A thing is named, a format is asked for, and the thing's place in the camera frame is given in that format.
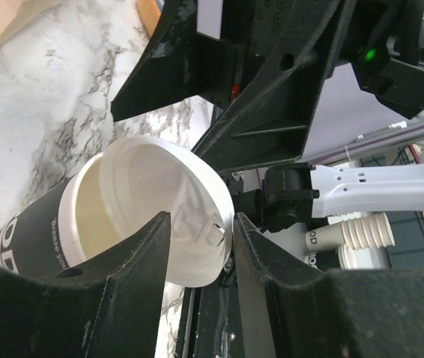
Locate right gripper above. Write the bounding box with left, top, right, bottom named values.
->
left=111, top=0, right=342, bottom=172

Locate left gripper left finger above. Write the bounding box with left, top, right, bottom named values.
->
left=0, top=212, right=171, bottom=357

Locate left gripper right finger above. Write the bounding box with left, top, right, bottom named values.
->
left=233, top=213, right=424, bottom=357

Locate black paper coffee cup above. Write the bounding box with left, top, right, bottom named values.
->
left=0, top=134, right=183, bottom=279

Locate white plastic cup lid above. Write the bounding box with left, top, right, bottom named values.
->
left=99, top=134, right=235, bottom=289

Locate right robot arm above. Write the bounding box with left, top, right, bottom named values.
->
left=111, top=1, right=424, bottom=230

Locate stack of paper cups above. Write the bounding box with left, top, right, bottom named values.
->
left=306, top=213, right=395, bottom=271

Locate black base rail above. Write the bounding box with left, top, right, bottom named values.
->
left=174, top=223, right=246, bottom=358

